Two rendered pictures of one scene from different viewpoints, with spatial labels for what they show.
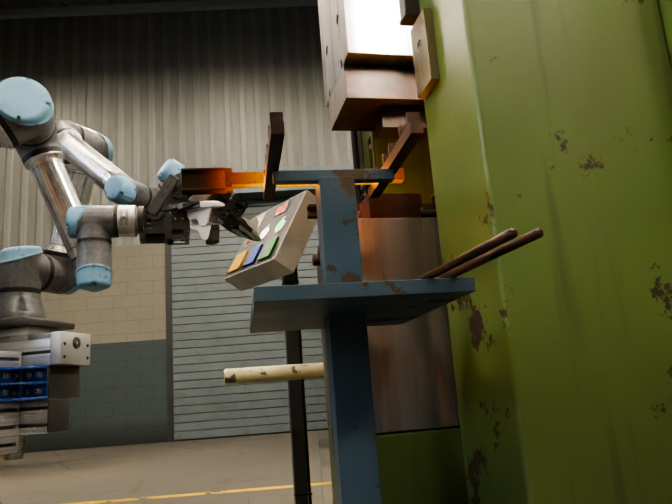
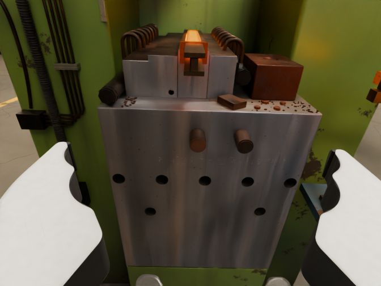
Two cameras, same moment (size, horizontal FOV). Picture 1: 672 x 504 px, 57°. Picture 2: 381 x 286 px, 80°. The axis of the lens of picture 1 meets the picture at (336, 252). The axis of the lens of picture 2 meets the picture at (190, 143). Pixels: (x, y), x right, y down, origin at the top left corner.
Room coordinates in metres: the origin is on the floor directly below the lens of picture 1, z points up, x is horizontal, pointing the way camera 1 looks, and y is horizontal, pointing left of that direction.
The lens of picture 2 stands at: (1.41, 0.37, 1.06)
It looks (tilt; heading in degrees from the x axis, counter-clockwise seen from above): 30 degrees down; 281
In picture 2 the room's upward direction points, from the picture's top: 2 degrees clockwise
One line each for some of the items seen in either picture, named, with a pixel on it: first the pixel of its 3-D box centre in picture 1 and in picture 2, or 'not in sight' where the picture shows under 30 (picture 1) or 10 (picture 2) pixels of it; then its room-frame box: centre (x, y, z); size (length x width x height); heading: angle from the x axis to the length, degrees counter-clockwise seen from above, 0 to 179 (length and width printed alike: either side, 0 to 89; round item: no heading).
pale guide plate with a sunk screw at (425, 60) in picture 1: (424, 53); not in sight; (1.24, -0.23, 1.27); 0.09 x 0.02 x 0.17; 12
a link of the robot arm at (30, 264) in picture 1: (22, 268); not in sight; (1.81, 0.94, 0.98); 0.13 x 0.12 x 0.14; 155
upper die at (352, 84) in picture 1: (411, 100); not in sight; (1.57, -0.24, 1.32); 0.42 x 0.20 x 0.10; 102
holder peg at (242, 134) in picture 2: not in sight; (242, 141); (1.39, 0.02, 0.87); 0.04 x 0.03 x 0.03; 102
